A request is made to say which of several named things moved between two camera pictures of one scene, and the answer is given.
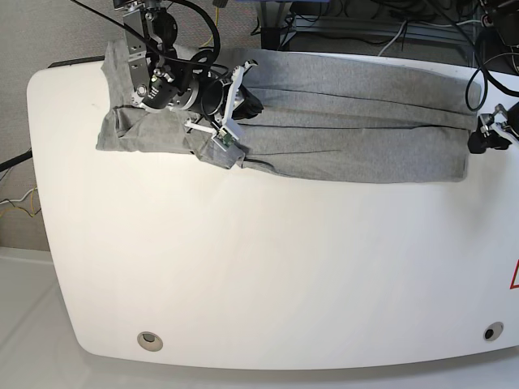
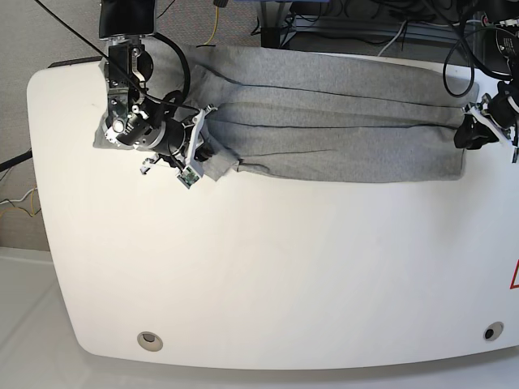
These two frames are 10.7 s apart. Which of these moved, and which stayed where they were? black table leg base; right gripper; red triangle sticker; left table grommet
Moved: right gripper
Stayed: red triangle sticker; left table grommet; black table leg base
